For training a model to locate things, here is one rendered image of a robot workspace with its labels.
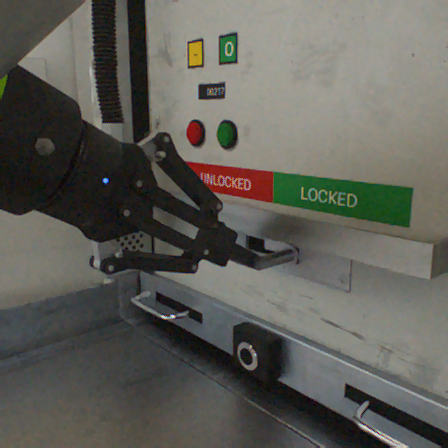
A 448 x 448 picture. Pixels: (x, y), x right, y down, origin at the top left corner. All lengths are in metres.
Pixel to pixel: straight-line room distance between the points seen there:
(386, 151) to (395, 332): 0.16
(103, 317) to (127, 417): 0.24
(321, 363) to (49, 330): 0.39
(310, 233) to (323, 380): 0.16
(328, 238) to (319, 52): 0.18
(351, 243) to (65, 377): 0.39
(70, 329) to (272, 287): 0.32
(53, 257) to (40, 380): 0.23
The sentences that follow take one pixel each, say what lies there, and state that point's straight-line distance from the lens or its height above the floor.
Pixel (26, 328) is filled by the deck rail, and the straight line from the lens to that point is 0.72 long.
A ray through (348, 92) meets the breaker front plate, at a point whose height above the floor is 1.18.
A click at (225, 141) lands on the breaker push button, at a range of 0.57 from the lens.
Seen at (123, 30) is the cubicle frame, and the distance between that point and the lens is 0.77.
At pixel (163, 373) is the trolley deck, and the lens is 0.64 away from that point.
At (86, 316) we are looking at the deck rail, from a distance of 0.75.
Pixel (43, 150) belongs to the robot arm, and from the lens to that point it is 0.32.
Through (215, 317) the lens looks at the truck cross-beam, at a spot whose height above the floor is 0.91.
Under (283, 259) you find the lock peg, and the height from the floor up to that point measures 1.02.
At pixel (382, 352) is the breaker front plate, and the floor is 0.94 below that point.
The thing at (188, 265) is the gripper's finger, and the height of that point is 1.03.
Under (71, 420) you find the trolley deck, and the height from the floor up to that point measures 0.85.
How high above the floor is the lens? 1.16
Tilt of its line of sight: 13 degrees down
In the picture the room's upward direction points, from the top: straight up
